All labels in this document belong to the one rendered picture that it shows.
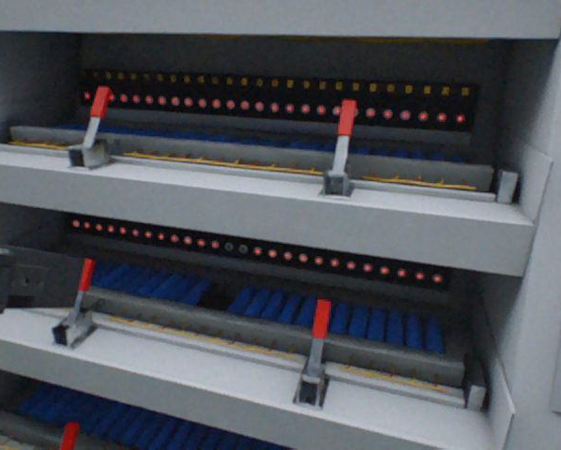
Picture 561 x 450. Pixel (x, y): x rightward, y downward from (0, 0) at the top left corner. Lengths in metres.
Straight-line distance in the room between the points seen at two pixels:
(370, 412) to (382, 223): 0.17
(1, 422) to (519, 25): 0.72
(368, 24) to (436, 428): 0.35
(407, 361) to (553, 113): 0.25
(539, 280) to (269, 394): 0.25
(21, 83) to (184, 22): 0.30
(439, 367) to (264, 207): 0.23
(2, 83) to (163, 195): 0.31
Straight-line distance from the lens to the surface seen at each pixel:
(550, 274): 0.38
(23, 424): 0.69
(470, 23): 0.41
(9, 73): 0.68
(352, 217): 0.37
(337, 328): 0.48
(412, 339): 0.48
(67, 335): 0.51
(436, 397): 0.44
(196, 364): 0.46
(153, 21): 0.48
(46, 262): 0.26
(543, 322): 0.39
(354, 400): 0.43
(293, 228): 0.38
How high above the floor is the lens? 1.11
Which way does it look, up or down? 3 degrees down
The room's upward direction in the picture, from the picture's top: 7 degrees clockwise
